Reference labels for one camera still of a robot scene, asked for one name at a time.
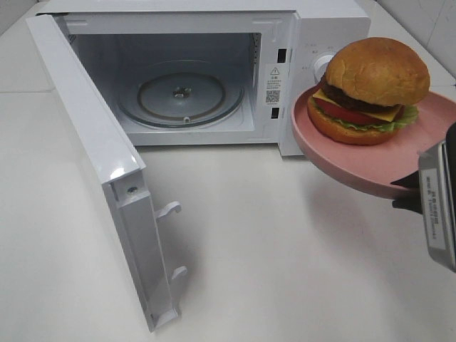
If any upper white power knob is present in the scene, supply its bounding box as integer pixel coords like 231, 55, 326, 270
312, 51, 335, 84

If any white warning label sticker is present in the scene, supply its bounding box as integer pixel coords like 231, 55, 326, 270
264, 63, 286, 106

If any glass microwave turntable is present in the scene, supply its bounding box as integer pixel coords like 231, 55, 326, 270
118, 71, 244, 129

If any burger with lettuce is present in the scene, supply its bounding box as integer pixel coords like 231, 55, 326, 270
306, 37, 430, 145

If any pink round plate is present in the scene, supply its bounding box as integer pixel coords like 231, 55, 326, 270
291, 87, 455, 200

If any white microwave door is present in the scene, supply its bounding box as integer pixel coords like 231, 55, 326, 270
26, 14, 187, 331

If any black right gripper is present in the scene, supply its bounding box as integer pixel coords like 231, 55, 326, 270
391, 123, 456, 214

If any white microwave oven body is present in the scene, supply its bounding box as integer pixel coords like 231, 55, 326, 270
35, 1, 371, 156

